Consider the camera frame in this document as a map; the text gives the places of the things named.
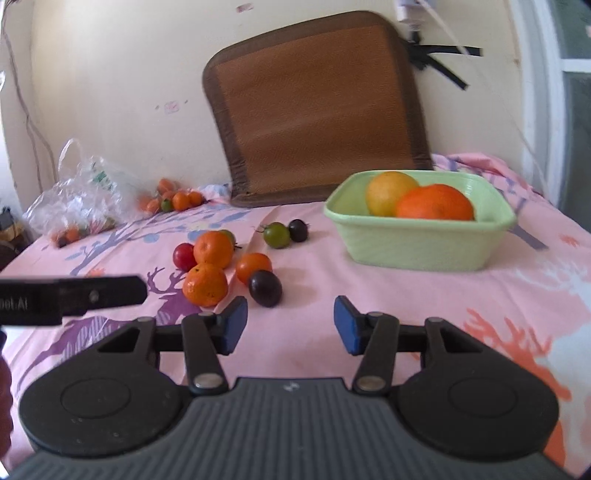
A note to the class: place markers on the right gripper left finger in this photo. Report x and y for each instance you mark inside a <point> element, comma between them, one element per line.
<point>201,338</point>

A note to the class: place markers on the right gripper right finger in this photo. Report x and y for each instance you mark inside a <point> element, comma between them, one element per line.
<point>377,338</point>

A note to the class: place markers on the mandarin orange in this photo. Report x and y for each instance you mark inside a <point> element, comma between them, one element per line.
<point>205,285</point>
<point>215,248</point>

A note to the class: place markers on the dark purple tomato front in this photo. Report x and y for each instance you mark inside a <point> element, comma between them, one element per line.
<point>265,288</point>

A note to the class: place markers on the dark purple tomato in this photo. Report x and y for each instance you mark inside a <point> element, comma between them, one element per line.
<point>298,230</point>
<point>265,288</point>

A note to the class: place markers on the yellow grapefruit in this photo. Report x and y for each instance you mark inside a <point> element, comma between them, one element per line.
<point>385,191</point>

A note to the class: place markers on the person left hand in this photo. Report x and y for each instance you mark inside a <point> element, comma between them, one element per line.
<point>6,400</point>

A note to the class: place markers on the red cherry tomato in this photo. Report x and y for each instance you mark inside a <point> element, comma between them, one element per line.
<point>183,257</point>

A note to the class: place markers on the green tomato behind mandarin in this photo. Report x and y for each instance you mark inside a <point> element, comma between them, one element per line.
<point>231,237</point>

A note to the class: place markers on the pink patterned bedsheet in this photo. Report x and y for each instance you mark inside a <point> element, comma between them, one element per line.
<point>531,302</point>

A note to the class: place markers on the green plastic basket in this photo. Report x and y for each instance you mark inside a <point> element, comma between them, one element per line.
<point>421,245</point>

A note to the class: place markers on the clear plastic bag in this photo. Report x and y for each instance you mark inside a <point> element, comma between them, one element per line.
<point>91,196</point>

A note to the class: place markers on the dark purple tomato rear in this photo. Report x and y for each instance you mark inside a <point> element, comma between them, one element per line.
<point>298,230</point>

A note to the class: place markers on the small orange tomato pile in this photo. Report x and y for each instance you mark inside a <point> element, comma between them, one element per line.
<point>148,202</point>

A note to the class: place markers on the large orange in basket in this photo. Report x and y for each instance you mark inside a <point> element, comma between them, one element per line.
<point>435,202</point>

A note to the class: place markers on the brown woven seat cushion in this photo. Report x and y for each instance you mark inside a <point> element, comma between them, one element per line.
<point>301,108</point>

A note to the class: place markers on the white power strip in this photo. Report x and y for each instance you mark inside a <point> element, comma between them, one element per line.
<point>411,12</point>

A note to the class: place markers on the frosted glass sliding door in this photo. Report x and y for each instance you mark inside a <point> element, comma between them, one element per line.
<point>554,43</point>

